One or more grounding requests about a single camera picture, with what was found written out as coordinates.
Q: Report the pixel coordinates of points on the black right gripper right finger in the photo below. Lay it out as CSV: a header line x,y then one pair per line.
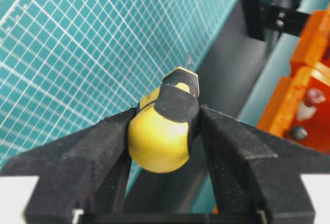
x,y
254,172

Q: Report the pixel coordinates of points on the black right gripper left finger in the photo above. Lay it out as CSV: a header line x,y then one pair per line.
x,y
84,173

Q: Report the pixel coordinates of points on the large yellow black screwdriver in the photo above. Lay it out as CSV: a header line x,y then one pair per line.
x,y
161,134

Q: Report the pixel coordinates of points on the orange bin with dark tools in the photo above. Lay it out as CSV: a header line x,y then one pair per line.
x,y
309,69

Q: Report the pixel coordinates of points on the green cutting mat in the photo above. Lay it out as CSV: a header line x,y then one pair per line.
x,y
66,64

